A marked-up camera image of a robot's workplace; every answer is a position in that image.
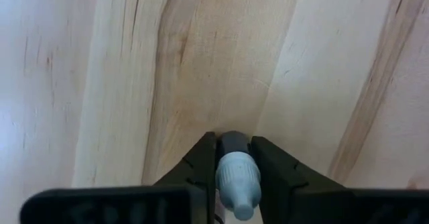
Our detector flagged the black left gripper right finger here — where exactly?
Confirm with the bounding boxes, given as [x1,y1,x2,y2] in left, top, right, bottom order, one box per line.
[251,135,429,224]

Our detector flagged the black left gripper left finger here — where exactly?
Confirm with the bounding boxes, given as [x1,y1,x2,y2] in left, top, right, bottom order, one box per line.
[19,131,218,224]

